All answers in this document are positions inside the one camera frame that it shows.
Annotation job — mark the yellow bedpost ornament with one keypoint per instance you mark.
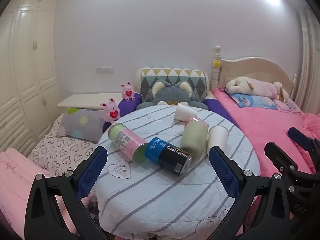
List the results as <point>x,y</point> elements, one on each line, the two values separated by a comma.
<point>216,63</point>

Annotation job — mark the white curtain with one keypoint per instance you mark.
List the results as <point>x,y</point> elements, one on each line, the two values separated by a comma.
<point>308,62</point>

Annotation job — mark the green cup with pink lid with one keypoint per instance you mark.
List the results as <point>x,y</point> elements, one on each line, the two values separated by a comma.
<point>193,141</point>

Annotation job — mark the pink bed cover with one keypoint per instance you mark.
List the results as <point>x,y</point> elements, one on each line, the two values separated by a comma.
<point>260,127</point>

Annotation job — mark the pink and green printed cup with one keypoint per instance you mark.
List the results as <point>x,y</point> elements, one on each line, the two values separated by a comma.
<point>126,140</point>

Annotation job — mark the grey cat plush cushion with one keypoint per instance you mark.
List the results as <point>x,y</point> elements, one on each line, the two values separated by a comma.
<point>170,95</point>

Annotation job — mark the cream wooden bed headboard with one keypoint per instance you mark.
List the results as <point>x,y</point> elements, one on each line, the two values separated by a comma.
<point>252,68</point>

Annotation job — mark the purple pillow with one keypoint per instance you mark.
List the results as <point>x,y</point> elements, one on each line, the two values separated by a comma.
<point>217,108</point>
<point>126,107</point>

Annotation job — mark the blue cartoon pillow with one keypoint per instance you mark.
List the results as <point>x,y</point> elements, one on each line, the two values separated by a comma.
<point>252,101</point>

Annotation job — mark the heart print bed sheet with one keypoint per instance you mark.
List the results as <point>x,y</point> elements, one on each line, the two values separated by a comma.
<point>55,152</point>

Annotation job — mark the white paper cup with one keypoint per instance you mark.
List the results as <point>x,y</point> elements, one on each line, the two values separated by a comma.
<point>184,112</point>
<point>217,137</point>

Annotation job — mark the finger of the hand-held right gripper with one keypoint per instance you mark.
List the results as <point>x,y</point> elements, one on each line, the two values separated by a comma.
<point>278,156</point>
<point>298,136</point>

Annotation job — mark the white bedside table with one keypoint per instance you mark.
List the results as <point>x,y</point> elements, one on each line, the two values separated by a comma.
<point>85,100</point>

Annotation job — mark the grey flower print pillow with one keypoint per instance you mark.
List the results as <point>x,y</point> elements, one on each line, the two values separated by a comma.
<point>80,125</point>

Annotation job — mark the pink bunny plush toy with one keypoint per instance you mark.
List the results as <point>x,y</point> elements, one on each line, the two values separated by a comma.
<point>128,92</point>
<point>112,112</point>

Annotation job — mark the diamond pattern cushion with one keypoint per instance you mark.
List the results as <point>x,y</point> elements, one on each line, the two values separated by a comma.
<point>195,80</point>

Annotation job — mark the white plush animal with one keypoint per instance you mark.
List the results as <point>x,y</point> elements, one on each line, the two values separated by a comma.
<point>250,86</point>

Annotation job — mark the striped white tablecloth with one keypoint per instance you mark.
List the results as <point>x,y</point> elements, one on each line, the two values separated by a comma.
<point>155,200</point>

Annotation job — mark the blue and black canister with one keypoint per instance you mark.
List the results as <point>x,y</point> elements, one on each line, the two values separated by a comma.
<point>168,155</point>

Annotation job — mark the pink folded blanket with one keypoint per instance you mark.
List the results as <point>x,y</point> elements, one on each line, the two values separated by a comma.
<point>15,180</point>

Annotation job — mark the white wardrobe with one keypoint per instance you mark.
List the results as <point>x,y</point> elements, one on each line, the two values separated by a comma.
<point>27,67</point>

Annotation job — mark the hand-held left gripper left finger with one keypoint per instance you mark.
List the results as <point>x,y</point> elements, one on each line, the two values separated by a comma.
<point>92,173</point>

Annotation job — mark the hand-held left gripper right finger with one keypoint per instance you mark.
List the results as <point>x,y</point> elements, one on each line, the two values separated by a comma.
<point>224,175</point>

